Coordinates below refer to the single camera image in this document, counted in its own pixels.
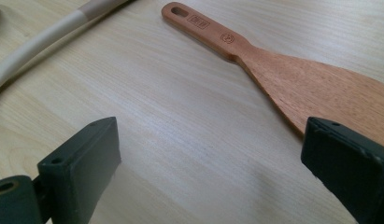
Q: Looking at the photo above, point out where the wooden spatula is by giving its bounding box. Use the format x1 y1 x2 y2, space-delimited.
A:
161 1 384 148

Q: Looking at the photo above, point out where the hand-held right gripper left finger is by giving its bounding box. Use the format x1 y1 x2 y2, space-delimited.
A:
36 117 122 224

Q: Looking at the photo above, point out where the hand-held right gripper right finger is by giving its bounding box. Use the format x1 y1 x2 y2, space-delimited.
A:
300 117 384 224

